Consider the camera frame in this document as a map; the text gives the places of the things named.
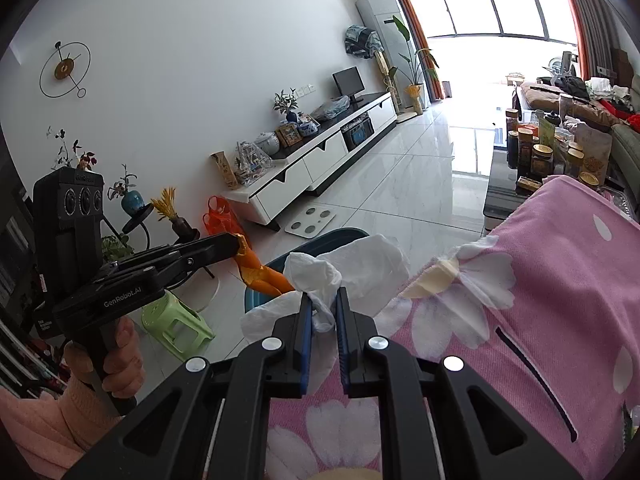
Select white standing air conditioner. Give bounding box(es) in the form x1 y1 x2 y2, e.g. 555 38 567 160
355 0 427 112

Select gold floor rack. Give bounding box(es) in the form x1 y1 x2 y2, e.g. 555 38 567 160
374 51 402 117

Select orange plastic bag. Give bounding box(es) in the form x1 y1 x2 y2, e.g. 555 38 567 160
202 195 246 239

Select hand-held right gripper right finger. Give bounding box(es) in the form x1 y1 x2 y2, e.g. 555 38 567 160
336 286 583 480

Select blue trash bin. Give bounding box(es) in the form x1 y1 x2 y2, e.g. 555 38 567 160
243 227 371 314

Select white TV cabinet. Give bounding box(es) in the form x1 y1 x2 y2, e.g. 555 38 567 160
222 91 399 232

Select grey curtain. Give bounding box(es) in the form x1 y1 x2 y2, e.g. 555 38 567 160
575 0 634 77

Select round wire wall clock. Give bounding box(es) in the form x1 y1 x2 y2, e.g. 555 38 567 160
39 40 92 100

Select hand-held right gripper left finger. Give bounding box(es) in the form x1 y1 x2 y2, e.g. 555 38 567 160
65 291 314 480

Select orange curtain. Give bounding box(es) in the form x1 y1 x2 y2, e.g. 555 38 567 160
552 0 601 82
387 0 432 104

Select grey plastic bag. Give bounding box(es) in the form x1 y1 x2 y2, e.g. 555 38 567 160
312 95 351 122

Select dark shelf unit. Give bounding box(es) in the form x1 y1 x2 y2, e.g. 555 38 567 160
0 150 51 396

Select olive green sofa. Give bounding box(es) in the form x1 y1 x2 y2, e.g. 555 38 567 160
609 120 640 202

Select tall beige gift box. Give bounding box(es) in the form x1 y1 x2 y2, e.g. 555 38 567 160
209 151 241 191

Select bonsai in blue vase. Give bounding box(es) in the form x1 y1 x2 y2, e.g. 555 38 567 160
272 88 301 124

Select wooden picture frame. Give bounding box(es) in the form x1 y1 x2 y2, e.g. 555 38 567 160
276 123 303 149

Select pile of white clothes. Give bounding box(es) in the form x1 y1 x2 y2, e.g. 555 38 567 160
584 75 634 106

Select tall leafy potted plant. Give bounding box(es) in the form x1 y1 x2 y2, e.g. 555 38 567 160
391 14 441 112

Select grey device by window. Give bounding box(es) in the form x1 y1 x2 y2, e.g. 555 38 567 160
542 50 581 86

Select cluster of food jars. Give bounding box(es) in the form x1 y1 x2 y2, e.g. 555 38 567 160
505 107 614 191

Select person's left hand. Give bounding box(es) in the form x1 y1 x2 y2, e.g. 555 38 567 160
62 316 147 402

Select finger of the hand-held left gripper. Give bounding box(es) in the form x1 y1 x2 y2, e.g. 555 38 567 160
102 232 247 287

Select orange peel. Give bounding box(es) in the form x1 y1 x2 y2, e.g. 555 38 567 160
232 233 296 295

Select white bin liner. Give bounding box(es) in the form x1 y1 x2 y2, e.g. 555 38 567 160
240 233 411 347

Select white bathroom scale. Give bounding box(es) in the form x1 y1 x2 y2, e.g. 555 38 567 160
284 205 337 236

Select teal vase with plant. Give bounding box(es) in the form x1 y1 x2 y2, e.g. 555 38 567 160
107 163 146 215

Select brown paper bag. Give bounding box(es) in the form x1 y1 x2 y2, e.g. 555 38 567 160
572 123 614 181

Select large window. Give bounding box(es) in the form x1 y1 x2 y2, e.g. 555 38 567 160
400 0 584 97

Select pink floral blanket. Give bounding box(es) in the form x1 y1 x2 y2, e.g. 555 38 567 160
265 174 640 480

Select person's left forearm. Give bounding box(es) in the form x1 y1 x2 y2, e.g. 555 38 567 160
0 347 126 479

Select wheat stalks in dark vase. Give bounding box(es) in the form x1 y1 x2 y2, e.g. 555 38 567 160
150 187 201 241

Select red flowering plant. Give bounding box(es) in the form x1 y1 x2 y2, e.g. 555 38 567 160
47 126 97 171

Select dark glass coffee table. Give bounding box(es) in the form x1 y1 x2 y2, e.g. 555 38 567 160
482 125 551 234

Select black plant stand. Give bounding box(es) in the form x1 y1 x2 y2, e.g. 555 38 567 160
121 204 157 251

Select red cloth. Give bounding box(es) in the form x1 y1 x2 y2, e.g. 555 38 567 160
602 98 640 134

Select blue patterned covered fan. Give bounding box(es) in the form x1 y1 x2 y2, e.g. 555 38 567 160
343 23 384 59

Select green plastic stool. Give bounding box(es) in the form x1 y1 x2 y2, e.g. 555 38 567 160
141 290 215 361

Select green leafy plant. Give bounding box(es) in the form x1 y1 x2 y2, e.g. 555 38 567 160
102 234 134 264

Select glass ship model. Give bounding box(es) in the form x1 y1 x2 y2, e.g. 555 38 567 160
234 140 274 186

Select black monitor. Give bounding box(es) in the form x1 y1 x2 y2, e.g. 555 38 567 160
332 66 366 106

